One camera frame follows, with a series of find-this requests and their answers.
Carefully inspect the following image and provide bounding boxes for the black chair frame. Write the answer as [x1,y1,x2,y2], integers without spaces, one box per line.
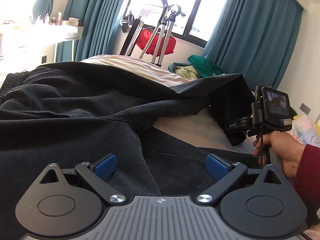
[119,16,144,56]

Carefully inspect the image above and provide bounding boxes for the person right hand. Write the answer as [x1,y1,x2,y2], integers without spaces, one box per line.
[253,131,305,179]

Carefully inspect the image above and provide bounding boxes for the red bag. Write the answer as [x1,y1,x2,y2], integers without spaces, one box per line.
[136,27,176,55]

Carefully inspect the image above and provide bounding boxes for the red sleeve forearm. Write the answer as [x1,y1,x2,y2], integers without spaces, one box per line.
[293,144,320,227]

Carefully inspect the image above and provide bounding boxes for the right teal curtain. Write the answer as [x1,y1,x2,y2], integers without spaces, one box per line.
[203,0,303,89]

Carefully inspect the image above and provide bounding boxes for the grey wall switch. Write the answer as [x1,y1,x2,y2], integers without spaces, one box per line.
[299,103,311,115]

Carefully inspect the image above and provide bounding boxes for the left teal curtain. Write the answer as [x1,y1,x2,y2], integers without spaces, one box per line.
[56,0,124,62]

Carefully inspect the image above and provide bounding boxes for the black window frame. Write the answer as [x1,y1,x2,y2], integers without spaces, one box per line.
[125,0,209,48]

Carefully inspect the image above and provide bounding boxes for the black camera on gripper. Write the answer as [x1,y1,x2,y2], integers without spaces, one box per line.
[252,86,292,135]

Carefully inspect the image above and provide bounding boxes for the pastel tie-dye duvet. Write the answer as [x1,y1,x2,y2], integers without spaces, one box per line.
[83,55,254,154]

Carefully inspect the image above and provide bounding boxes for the green garment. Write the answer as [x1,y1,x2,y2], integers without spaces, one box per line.
[188,55,224,77]

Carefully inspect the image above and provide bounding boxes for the pale yellow knit garment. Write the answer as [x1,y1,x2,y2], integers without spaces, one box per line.
[174,66,201,81]

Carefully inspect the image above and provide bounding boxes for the black pants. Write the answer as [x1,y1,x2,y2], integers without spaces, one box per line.
[1,62,254,239]

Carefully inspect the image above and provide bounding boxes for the silver tripod stand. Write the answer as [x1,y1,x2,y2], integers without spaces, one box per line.
[139,0,186,67]

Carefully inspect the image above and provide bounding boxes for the teal curtain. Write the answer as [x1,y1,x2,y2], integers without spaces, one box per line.
[56,0,124,62]
[203,0,303,89]

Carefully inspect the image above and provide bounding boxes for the white desk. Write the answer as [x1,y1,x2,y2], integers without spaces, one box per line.
[1,24,84,61]

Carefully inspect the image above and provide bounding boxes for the pastel pillow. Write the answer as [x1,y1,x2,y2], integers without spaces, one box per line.
[290,115,319,147]

